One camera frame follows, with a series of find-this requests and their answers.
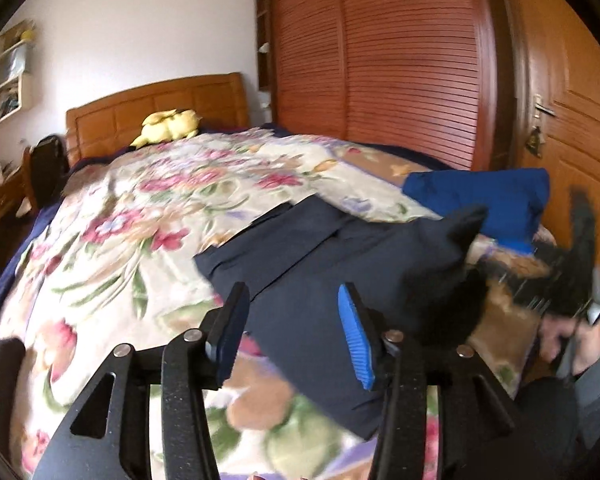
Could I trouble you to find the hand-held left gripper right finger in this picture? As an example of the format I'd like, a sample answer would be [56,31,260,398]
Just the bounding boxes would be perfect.
[337,282,517,480]

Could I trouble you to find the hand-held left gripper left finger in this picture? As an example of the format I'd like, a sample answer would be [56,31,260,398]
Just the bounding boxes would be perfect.
[32,281,252,480]

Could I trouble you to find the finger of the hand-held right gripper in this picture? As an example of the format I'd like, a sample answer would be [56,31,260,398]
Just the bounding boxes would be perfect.
[503,238,557,272]

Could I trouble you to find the black pants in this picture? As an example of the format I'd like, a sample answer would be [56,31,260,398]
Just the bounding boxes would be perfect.
[399,204,492,347]

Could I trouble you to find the navy pants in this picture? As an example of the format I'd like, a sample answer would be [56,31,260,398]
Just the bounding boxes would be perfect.
[194,195,433,441]

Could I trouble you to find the person's right hand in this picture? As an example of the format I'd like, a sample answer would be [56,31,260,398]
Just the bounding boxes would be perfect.
[536,311,600,374]

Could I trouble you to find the blue garment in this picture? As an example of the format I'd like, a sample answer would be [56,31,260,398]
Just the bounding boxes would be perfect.
[402,167,552,255]

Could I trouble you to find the brass door lock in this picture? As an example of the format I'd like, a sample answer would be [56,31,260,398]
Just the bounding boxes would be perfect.
[524,127,544,157]

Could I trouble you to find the floral blanket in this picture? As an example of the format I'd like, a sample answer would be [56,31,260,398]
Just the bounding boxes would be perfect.
[0,127,548,480]

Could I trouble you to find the wooden door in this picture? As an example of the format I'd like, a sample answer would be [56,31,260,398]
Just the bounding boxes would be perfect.
[500,0,600,281]

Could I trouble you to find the yellow plush toy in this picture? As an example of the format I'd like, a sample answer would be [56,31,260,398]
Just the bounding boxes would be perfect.
[129,108,204,150]

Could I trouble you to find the wooden louvred wardrobe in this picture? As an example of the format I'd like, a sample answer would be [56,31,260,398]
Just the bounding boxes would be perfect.
[267,0,507,174]

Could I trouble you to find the wooden headboard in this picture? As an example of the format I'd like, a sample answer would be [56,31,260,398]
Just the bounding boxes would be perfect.
[65,72,251,167]

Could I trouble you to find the black bag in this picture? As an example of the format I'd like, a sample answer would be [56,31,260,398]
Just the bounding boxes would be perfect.
[30,134,67,202]

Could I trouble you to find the wooden chair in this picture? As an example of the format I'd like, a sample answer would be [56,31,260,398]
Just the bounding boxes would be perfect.
[21,135,70,213]

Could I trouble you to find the wooden desk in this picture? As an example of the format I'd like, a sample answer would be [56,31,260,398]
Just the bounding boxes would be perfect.
[0,164,32,242]

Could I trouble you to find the wooden corner shelf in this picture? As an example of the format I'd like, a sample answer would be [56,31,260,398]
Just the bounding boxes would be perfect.
[254,0,274,127]

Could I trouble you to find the metal door handle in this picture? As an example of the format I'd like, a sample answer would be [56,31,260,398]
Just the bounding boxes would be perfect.
[533,95,557,119]

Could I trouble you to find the white wall shelf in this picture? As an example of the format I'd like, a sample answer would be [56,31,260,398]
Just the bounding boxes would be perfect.
[0,20,37,134]

